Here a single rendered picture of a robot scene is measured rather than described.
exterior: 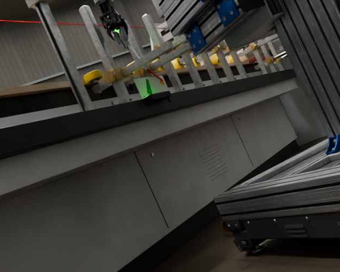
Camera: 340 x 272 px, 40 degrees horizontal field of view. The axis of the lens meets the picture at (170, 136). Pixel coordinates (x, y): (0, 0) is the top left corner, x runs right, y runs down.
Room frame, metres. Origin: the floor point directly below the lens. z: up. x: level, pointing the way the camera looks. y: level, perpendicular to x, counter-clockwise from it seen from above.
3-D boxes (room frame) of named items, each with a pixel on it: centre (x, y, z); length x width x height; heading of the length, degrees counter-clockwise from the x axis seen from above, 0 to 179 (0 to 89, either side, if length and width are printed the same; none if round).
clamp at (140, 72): (2.22, -0.03, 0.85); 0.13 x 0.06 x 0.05; 150
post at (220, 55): (3.06, -0.52, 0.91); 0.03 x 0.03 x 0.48; 60
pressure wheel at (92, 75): (2.08, 0.20, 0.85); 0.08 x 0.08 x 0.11
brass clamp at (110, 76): (2.00, 0.10, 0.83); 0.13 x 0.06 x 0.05; 150
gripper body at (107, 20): (1.95, 0.02, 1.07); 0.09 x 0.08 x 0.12; 170
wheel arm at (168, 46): (1.98, 0.03, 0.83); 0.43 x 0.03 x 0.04; 60
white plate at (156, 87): (2.16, -0.02, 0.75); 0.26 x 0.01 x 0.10; 150
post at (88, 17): (1.98, 0.11, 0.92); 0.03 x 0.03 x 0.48; 60
